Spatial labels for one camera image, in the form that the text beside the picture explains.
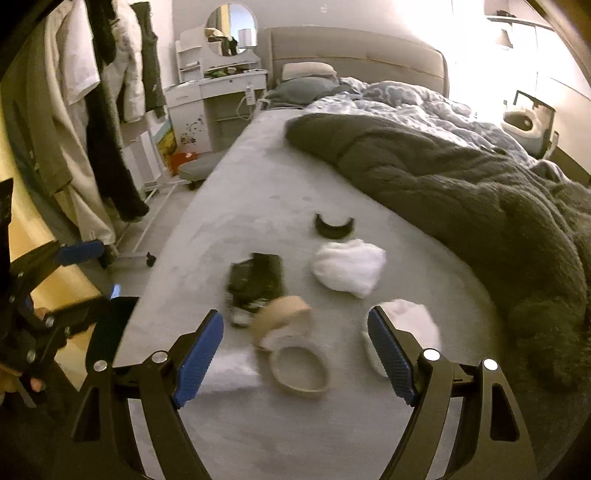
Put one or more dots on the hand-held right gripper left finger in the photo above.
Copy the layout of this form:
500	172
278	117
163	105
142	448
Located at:
198	362

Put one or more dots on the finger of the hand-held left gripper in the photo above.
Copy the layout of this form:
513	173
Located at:
79	253
115	323

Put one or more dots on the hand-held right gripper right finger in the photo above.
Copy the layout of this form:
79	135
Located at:
392	360

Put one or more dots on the white sock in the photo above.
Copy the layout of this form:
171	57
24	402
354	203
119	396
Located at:
228	376

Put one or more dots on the black wrapper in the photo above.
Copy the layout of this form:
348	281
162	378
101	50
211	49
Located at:
256	284

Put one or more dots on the yellow cloth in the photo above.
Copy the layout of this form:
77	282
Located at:
27	226

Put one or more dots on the large white crumpled tissue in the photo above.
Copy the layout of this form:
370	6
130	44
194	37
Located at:
348	267

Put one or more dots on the white clothes rack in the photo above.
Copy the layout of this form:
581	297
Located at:
157	184

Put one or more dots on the black fuzzy garment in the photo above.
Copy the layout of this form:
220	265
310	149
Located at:
111	152

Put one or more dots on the olive grey coat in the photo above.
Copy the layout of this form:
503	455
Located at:
32	124

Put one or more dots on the colourful picture box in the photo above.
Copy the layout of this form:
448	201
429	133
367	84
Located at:
166	138

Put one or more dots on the black curved plastic piece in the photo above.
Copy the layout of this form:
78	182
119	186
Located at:
333	228

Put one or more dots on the dark grey fluffy blanket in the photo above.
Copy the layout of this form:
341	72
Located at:
452	194

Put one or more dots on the white shirt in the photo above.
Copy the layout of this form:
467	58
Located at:
76	69

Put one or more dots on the grey bed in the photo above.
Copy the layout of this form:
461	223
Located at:
258	184

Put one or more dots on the white puffy jacket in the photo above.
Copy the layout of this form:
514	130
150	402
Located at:
131	64

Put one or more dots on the dark green garment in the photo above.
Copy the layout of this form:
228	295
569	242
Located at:
151	64

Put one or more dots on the white vanity table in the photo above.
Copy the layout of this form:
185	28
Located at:
217	101

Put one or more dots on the white power strip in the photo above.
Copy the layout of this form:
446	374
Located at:
250	94

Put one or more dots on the blue patterned duvet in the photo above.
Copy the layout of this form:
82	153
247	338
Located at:
415	104

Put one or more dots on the round mirror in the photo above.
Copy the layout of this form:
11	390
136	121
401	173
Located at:
231	27

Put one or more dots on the grey pillow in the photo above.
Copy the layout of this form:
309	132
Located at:
300	92

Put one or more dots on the white table lamp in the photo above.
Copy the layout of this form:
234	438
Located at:
247	37

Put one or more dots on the beige pillow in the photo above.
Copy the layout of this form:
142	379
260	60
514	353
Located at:
308	69

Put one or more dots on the grey upholstered headboard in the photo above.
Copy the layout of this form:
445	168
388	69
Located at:
369	50

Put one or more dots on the white wall shelf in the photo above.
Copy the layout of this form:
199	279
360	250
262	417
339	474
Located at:
508	27

